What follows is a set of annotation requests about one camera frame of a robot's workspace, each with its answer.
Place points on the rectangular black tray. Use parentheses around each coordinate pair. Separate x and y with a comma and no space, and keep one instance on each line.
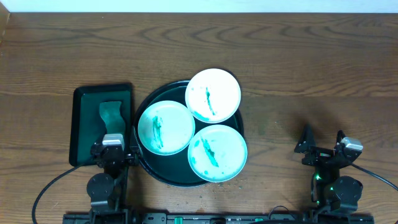
(87,123)

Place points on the white plate top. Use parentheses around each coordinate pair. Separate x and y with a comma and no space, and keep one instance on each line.
(213,95)

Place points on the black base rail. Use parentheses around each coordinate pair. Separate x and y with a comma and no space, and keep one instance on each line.
(162,218)

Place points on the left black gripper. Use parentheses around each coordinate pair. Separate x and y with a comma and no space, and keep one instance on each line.
(113,155)

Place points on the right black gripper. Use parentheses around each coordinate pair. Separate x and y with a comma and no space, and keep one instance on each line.
(318,154)

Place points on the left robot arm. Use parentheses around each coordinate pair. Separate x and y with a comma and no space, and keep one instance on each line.
(107,190)

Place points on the white plate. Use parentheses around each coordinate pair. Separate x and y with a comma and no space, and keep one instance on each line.
(217,153)
(213,95)
(166,128)

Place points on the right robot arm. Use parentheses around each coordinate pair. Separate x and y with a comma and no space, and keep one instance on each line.
(334,194)

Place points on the green sponge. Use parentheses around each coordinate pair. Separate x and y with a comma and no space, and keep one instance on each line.
(110,113)

